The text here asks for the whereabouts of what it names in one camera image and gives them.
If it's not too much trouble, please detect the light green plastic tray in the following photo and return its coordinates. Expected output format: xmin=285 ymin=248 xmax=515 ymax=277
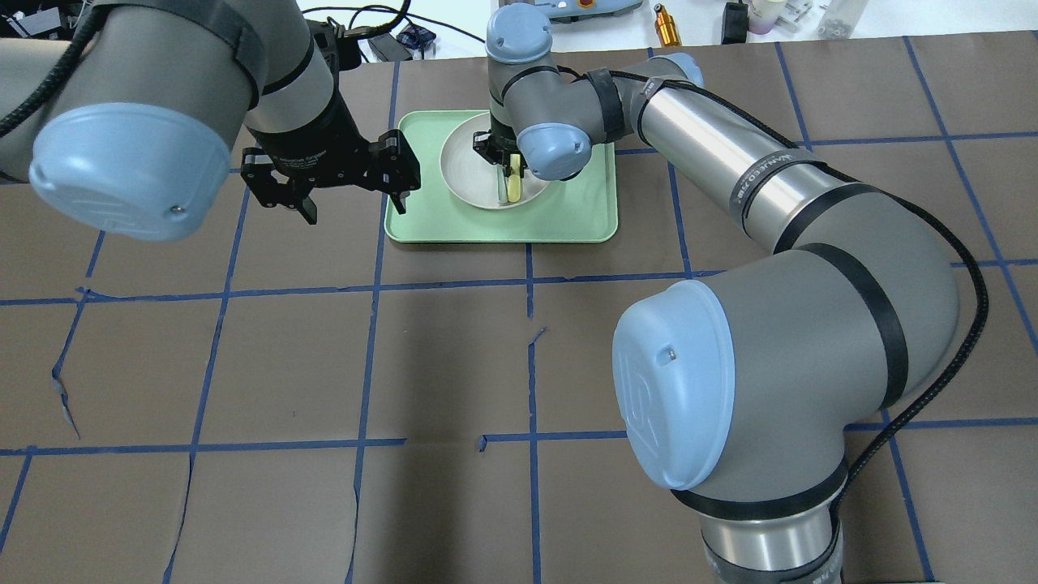
xmin=384 ymin=110 xmax=619 ymax=243

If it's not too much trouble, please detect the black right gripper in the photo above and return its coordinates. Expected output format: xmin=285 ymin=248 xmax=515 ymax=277
xmin=472 ymin=114 xmax=527 ymax=169

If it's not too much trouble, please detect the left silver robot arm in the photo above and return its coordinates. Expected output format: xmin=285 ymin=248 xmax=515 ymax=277
xmin=2 ymin=1 xmax=420 ymax=243

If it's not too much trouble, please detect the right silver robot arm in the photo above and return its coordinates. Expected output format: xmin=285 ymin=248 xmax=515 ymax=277
xmin=474 ymin=2 xmax=989 ymax=583

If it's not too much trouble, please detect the black power adapter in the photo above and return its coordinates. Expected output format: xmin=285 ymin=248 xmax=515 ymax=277
xmin=720 ymin=1 xmax=749 ymax=45

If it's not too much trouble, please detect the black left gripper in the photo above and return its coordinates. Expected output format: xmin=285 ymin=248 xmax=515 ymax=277
xmin=240 ymin=122 xmax=422 ymax=225

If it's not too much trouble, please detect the white round plate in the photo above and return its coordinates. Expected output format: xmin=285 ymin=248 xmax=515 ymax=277
xmin=439 ymin=110 xmax=549 ymax=211

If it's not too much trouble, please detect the yellow handled fork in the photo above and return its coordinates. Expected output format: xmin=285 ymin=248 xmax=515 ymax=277
xmin=497 ymin=154 xmax=523 ymax=207

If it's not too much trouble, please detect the gold metal cylinder tool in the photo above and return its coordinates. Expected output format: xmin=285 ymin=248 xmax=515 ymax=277
xmin=653 ymin=3 xmax=681 ymax=47

